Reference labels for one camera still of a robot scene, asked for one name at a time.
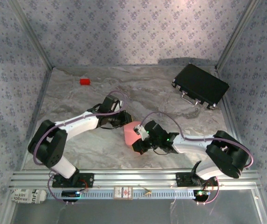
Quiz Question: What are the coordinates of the black case with metal handle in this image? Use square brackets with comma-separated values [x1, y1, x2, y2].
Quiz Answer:
[171, 63, 230, 110]

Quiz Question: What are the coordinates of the small brass clip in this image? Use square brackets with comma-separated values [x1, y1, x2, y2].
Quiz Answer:
[137, 185, 152, 199]

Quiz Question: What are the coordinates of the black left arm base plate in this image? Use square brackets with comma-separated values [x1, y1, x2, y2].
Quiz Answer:
[51, 172, 95, 189]

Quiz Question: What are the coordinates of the pink cloth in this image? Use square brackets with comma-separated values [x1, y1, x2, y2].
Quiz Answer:
[123, 120, 143, 153]

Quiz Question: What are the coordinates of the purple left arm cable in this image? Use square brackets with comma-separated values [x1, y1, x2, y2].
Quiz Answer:
[34, 90, 127, 206]

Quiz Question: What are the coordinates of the aluminium frame post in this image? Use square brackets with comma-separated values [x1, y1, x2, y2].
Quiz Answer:
[8, 0, 54, 69]
[215, 0, 261, 70]

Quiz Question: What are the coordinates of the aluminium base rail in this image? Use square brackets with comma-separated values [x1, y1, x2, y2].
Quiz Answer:
[8, 169, 260, 189]

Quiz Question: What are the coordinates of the grey slotted cable duct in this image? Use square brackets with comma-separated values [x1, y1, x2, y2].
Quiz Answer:
[46, 189, 197, 200]

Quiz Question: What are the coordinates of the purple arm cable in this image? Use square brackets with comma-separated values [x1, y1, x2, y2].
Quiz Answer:
[34, 90, 127, 206]
[139, 111, 254, 206]

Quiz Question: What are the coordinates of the grey metal panel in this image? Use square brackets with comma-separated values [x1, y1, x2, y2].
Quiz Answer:
[9, 196, 267, 224]

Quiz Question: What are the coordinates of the aluminium table edge bar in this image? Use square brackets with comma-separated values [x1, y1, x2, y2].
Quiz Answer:
[217, 67, 241, 140]
[21, 67, 54, 171]

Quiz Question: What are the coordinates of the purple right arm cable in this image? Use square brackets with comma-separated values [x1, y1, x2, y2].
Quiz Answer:
[139, 111, 254, 206]

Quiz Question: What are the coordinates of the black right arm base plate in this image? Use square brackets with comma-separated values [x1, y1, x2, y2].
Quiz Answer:
[175, 172, 219, 188]

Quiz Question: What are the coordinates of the white red label card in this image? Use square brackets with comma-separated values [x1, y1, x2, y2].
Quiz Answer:
[113, 186, 134, 201]

